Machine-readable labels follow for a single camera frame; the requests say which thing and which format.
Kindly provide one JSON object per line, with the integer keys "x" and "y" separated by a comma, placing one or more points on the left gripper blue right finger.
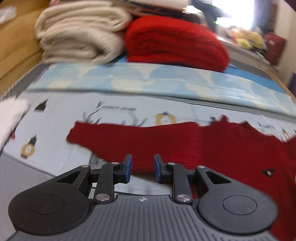
{"x": 159, "y": 167}

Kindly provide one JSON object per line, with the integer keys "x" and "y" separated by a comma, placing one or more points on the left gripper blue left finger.
{"x": 127, "y": 168}

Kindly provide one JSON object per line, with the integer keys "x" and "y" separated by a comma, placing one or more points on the dark red knit sweater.
{"x": 236, "y": 150}

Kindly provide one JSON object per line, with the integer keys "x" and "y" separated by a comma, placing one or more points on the light blue patterned blanket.
{"x": 166, "y": 81}

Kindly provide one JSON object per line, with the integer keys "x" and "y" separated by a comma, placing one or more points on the folded bright red blanket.
{"x": 165, "y": 40}

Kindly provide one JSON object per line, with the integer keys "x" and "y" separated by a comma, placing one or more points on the white folded garment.
{"x": 12, "y": 110}

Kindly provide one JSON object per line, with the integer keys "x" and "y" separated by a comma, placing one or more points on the folded cream quilt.
{"x": 82, "y": 31}

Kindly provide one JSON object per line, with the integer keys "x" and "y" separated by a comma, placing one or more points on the yellow plush toys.
{"x": 247, "y": 39}

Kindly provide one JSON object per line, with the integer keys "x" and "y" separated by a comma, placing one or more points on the wooden headboard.
{"x": 20, "y": 50}

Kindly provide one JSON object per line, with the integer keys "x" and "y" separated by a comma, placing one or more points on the dark red cushion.
{"x": 275, "y": 47}

